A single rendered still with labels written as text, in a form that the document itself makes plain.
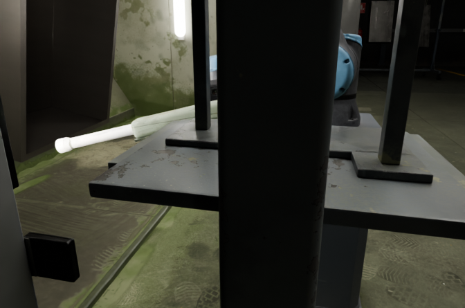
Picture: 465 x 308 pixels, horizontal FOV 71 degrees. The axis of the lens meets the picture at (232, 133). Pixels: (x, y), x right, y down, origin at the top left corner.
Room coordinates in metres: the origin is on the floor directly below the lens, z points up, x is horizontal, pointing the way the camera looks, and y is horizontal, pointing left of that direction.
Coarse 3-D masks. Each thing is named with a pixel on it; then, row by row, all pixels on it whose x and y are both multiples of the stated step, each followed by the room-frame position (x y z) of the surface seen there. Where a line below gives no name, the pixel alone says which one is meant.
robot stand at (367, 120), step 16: (336, 240) 0.89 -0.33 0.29; (352, 240) 0.88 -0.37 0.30; (320, 256) 0.89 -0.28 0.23; (336, 256) 0.88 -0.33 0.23; (352, 256) 0.87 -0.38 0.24; (320, 272) 0.89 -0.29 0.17; (336, 272) 0.88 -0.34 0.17; (352, 272) 0.87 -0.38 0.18; (320, 288) 0.89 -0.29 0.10; (336, 288) 0.88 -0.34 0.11; (352, 288) 0.87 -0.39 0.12; (320, 304) 0.89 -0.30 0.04; (336, 304) 0.88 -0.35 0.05; (352, 304) 0.88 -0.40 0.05
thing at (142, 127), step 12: (192, 108) 0.67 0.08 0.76; (216, 108) 0.67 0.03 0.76; (144, 120) 0.67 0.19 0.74; (156, 120) 0.67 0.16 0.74; (168, 120) 0.67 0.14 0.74; (180, 120) 0.67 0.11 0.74; (96, 132) 0.69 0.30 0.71; (108, 132) 0.68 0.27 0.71; (120, 132) 0.68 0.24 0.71; (132, 132) 0.68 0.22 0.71; (144, 132) 0.67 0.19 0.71; (60, 144) 0.67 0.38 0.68; (72, 144) 0.68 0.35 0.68; (84, 144) 0.68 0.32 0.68
